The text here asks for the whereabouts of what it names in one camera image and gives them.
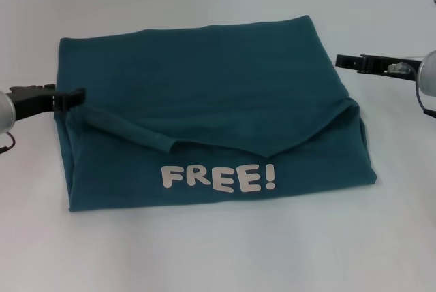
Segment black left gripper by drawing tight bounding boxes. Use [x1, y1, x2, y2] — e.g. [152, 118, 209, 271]
[7, 82, 87, 122]

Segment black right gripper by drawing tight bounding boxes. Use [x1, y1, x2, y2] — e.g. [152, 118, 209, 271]
[334, 53, 424, 84]

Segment left gripper cable with plug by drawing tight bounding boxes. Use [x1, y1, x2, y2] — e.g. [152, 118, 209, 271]
[0, 131, 16, 155]

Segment teal blue t-shirt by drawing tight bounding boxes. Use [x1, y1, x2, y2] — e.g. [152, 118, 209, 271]
[56, 14, 379, 215]

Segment right gripper cable with plug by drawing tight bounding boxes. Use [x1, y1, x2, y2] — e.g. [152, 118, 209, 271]
[388, 61, 436, 119]

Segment gripper cable with plug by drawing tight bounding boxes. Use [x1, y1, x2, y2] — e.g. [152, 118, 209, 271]
[0, 131, 16, 155]
[388, 61, 436, 119]

